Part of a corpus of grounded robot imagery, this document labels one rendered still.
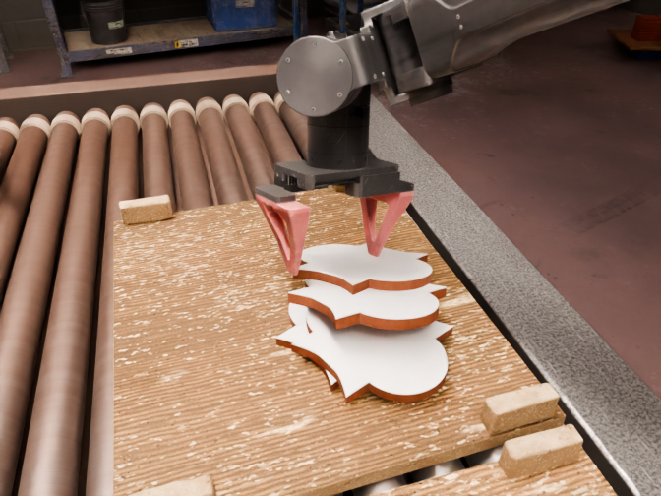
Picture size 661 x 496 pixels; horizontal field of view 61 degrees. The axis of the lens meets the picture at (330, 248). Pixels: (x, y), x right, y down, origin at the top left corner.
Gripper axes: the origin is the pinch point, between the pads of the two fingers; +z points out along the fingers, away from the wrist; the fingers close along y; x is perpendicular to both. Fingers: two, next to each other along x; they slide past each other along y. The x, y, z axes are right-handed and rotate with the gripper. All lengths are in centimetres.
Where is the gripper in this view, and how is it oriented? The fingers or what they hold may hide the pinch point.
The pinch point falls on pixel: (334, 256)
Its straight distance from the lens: 55.4
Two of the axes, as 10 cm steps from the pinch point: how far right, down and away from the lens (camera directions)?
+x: -5.6, -2.8, 7.8
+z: -0.2, 9.5, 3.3
